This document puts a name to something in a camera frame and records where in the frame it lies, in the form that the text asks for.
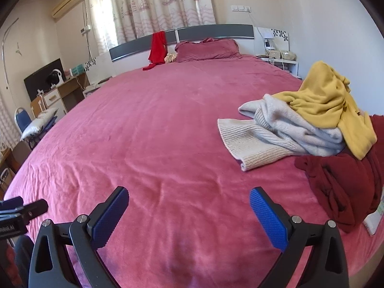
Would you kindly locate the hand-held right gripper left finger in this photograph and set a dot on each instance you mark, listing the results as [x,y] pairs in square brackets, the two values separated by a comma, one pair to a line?
[111,216]

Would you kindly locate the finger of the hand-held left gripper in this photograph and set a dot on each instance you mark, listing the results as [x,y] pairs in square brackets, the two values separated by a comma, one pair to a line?
[34,209]

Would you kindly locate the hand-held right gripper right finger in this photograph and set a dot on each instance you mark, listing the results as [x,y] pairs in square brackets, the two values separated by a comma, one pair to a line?
[270,222]

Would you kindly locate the yellow sweater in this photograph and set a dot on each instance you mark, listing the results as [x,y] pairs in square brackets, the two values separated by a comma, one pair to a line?
[324,96]

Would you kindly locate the brown wooden cabinet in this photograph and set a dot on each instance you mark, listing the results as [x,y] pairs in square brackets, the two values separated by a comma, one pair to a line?
[7,168]

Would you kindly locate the dark red garment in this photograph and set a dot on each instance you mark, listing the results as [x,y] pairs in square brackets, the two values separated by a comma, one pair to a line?
[336,186]

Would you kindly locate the beige grey knit sweater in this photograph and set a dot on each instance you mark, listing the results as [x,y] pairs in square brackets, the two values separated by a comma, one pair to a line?
[270,138]

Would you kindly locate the blue chair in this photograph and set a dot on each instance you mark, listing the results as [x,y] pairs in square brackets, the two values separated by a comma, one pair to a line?
[19,120]

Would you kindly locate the orange wooden panel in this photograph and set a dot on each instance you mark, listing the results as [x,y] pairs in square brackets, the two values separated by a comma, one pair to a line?
[36,106]

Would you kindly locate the pink bed cover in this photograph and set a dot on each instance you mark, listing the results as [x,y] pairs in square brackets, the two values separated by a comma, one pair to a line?
[165,126]

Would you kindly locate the white book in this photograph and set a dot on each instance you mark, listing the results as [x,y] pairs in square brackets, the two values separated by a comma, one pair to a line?
[375,219]

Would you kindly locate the white drawer cabinet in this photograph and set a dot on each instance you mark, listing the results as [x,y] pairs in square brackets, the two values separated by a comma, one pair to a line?
[54,99]

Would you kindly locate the wooden desk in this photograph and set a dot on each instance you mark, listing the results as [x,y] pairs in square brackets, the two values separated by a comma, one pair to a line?
[73,91]

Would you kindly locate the black television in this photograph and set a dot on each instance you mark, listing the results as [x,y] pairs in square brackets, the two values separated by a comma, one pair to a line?
[36,81]

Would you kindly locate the low white nightstand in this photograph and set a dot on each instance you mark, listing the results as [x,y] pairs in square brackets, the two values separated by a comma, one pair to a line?
[93,88]

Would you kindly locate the white round desk gadget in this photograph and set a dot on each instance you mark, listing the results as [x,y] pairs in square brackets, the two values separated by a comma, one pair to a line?
[57,76]

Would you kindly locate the teal box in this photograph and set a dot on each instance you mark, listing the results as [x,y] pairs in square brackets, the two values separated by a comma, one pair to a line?
[78,69]

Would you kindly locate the white nightstand with basket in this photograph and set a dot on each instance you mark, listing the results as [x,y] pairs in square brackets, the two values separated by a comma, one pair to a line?
[288,66]

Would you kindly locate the beige plush toy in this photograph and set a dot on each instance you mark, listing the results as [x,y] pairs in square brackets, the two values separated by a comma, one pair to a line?
[171,58]

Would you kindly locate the bright red garment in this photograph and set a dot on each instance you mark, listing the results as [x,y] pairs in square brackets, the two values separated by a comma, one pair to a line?
[157,48]

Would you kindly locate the small white bedside device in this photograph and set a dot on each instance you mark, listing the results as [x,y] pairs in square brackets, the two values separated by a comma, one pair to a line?
[270,44]

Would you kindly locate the pink pillow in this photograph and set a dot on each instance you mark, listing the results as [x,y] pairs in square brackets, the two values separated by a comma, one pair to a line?
[207,51]

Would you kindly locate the white leaf print headboard panel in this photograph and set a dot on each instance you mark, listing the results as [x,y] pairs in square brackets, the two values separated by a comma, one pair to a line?
[280,34]

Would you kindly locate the grey white headboard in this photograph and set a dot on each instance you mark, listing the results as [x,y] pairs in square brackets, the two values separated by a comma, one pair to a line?
[210,31]

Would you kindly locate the cream air conditioner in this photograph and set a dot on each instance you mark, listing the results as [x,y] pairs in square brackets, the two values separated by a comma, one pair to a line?
[69,1]

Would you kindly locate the white patterned curtain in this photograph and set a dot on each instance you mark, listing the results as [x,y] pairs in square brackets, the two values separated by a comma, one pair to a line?
[150,6]

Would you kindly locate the grey wall conduit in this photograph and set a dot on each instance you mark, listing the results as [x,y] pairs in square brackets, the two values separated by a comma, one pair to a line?
[4,54]

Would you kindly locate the white wall switch panel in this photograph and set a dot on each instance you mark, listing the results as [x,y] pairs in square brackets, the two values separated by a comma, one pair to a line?
[240,8]

